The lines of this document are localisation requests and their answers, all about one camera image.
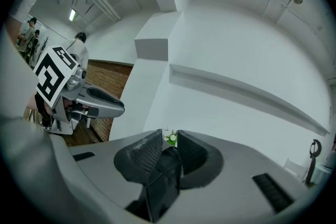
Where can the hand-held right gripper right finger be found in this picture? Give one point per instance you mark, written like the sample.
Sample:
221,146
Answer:
236,186

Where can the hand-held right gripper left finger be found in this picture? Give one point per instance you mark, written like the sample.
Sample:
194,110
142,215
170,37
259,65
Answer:
105,165

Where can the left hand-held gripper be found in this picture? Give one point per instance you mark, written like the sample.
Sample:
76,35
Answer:
50,76

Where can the person's left hand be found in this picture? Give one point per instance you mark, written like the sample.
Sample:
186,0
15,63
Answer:
71,105

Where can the green potted plant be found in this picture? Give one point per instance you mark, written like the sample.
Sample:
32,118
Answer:
172,137

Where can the black office chair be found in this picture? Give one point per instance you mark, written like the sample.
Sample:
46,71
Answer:
313,160

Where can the white ceiling tube light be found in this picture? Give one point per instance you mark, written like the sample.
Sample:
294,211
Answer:
72,15

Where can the white ceiling pipes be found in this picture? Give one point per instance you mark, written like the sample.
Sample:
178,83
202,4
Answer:
105,2

